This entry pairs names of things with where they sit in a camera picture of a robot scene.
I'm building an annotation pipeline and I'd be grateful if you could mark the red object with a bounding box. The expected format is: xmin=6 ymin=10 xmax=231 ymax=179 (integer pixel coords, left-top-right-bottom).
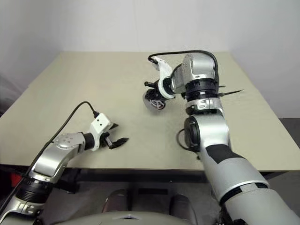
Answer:
xmin=9 ymin=172 xmax=24 ymax=188

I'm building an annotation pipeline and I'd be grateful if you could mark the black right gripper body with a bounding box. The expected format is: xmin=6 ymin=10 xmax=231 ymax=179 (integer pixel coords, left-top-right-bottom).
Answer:
xmin=143 ymin=80 xmax=165 ymax=99

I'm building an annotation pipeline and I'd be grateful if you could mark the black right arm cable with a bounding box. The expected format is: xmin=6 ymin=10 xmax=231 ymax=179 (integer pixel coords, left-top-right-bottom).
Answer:
xmin=148 ymin=50 xmax=221 ymax=161

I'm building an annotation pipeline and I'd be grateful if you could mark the dark rounded shape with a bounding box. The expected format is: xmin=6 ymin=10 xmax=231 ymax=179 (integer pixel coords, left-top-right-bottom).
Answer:
xmin=170 ymin=194 xmax=196 ymax=221
xmin=103 ymin=189 xmax=129 ymax=213

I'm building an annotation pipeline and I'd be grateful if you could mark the dark table frame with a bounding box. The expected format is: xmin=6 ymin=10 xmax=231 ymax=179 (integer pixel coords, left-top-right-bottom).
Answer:
xmin=77 ymin=168 xmax=207 ymax=185

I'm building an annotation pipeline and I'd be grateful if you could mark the grey robot torso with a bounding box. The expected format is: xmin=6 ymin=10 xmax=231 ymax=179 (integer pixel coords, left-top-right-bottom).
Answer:
xmin=77 ymin=206 xmax=188 ymax=225

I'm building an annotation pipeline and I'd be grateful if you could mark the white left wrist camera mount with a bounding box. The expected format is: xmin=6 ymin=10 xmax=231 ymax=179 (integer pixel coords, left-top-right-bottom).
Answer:
xmin=90 ymin=112 xmax=112 ymax=152

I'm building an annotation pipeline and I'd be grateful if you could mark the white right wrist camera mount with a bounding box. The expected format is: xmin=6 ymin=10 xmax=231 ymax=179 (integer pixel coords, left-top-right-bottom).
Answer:
xmin=153 ymin=59 xmax=176 ymax=99

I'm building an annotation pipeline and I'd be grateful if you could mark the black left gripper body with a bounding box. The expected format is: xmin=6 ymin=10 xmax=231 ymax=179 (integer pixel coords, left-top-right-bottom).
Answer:
xmin=99 ymin=125 xmax=114 ymax=150

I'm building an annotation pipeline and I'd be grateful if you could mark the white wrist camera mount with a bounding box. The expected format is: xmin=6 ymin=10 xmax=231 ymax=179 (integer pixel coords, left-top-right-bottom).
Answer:
xmin=90 ymin=112 xmax=112 ymax=152
xmin=153 ymin=59 xmax=176 ymax=99

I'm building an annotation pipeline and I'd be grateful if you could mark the silver spoked rotor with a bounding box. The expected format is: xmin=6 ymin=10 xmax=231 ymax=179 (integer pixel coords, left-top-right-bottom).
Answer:
xmin=142 ymin=91 xmax=168 ymax=111

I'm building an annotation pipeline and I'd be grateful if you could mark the black cable tie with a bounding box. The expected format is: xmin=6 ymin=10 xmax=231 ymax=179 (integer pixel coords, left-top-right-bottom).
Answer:
xmin=219 ymin=88 xmax=245 ymax=96

